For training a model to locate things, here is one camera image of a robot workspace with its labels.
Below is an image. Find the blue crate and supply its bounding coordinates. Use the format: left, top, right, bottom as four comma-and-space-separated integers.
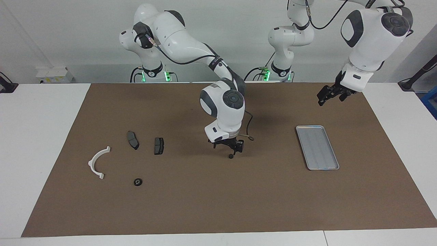
421, 87, 437, 120

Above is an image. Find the silver metal tray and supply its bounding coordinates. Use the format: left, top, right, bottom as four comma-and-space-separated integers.
296, 125, 340, 170

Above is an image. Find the black table clamp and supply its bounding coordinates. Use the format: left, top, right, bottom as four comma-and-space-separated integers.
0, 72, 18, 94

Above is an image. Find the curved dark brake pad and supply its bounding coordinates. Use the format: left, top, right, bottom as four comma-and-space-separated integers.
127, 131, 139, 150

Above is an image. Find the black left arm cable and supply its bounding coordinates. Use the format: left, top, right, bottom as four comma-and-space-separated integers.
306, 0, 413, 36

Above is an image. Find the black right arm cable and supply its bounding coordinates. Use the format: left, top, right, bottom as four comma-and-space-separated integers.
150, 36, 254, 141

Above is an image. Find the black stand with pole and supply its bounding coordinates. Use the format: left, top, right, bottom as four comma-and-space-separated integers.
398, 54, 437, 91

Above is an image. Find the white curved plastic bracket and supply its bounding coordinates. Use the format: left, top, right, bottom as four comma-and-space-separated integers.
88, 146, 111, 180

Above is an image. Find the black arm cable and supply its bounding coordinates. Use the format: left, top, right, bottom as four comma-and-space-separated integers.
306, 0, 413, 36
150, 36, 254, 141

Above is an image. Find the black base cable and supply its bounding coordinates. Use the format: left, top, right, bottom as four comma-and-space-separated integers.
243, 51, 276, 81
130, 67, 144, 83

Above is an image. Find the white box with labels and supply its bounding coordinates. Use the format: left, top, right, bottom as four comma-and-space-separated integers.
36, 67, 74, 84

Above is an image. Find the brown table mat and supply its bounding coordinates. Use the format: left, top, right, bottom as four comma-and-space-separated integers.
21, 82, 437, 237

